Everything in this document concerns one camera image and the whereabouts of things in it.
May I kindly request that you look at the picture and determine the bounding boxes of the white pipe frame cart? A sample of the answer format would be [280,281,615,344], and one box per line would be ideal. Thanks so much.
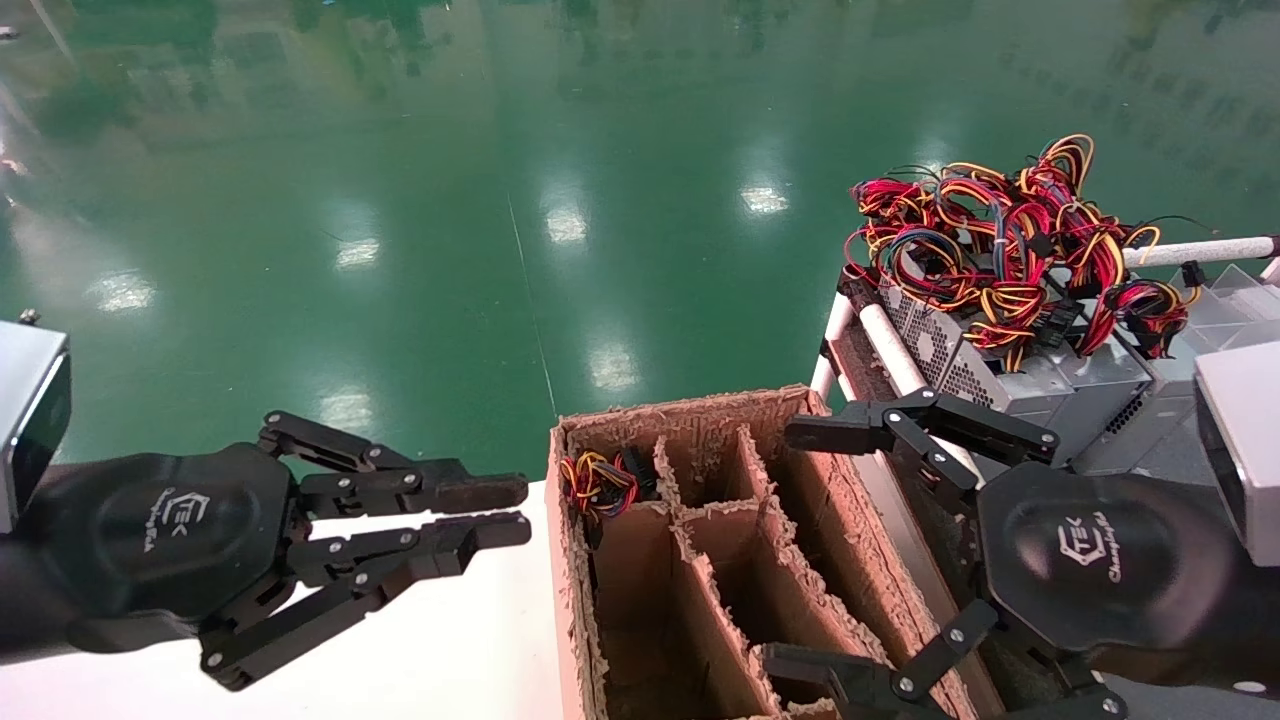
[810,235,1280,483]

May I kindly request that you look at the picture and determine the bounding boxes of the coloured wire harness bundle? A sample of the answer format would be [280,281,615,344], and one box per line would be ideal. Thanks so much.
[1078,278,1193,361]
[845,172,1001,313]
[985,133,1163,301]
[965,280,1086,373]

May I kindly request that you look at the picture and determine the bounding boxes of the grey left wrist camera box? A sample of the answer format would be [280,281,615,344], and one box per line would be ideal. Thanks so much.
[0,320,73,534]

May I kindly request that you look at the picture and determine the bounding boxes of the brown cardboard box with dividers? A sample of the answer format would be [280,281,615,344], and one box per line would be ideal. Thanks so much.
[547,385,1006,720]

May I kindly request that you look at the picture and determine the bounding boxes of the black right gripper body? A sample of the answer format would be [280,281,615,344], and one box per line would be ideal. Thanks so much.
[977,463,1243,653]

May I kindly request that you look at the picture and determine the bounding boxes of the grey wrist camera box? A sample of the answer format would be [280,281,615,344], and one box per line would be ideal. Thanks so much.
[0,320,73,534]
[1194,340,1280,568]

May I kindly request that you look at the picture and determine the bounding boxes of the grey metal power supply unit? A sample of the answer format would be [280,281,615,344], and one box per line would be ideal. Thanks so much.
[878,280,1153,466]
[1075,335,1236,479]

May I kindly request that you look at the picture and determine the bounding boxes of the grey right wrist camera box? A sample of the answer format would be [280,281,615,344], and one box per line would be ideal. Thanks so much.
[1194,340,1280,568]

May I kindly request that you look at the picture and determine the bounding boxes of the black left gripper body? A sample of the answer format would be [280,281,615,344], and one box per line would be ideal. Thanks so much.
[25,443,308,651]

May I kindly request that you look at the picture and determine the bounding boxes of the clear plastic bin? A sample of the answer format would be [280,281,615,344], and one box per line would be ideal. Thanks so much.
[1180,262,1280,351]

